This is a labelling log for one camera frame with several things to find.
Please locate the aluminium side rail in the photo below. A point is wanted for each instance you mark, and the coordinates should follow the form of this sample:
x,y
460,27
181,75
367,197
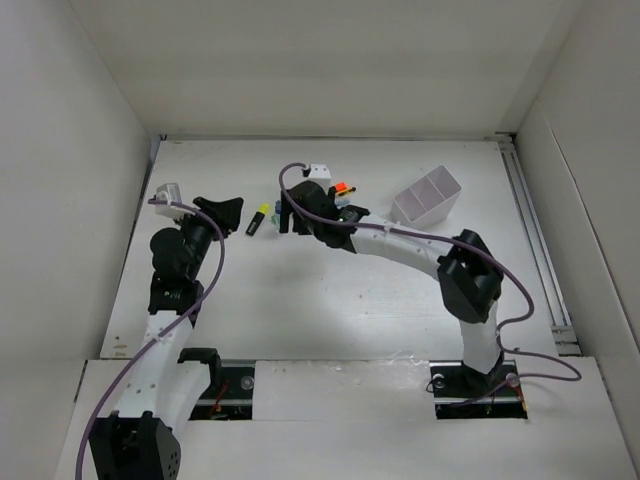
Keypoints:
x,y
563,333

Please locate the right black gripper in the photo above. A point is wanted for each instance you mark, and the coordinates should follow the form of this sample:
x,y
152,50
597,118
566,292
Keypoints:
x,y
285,219

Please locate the yellow utility knife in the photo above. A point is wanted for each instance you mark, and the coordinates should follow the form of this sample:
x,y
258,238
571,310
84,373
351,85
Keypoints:
x,y
351,190

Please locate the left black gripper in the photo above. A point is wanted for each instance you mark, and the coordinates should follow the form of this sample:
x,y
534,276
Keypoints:
x,y
225,211

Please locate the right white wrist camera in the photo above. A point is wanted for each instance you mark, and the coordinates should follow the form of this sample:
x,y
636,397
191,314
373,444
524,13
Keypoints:
x,y
319,174

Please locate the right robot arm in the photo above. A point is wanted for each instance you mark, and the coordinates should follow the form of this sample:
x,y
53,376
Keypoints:
x,y
470,284

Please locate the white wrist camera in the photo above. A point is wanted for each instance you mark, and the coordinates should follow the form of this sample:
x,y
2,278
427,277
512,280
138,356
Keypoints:
x,y
166,195
319,174

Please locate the white three-compartment container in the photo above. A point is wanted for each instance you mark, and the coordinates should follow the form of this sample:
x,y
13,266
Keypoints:
x,y
427,201

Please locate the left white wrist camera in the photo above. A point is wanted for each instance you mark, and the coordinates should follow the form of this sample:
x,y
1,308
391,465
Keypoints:
x,y
166,195

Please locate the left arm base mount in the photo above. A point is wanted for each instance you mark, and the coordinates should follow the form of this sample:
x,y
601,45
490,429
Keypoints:
x,y
229,396

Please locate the yellow cap highlighter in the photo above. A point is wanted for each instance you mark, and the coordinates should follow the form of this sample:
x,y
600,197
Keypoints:
x,y
257,220

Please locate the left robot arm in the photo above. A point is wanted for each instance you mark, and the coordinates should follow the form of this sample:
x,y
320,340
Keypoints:
x,y
133,432

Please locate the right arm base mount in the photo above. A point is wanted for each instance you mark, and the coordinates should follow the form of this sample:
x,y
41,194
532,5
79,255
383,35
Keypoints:
x,y
461,393

